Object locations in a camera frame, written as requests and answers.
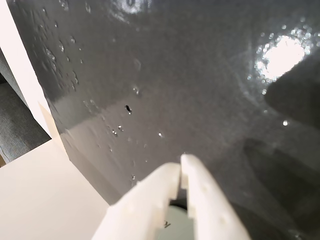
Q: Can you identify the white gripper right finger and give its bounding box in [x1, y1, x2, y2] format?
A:
[180, 153, 252, 240]

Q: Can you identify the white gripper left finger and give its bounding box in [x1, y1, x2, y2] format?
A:
[91, 162, 181, 240]

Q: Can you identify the black plastic mat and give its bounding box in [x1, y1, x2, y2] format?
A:
[5, 0, 320, 240]

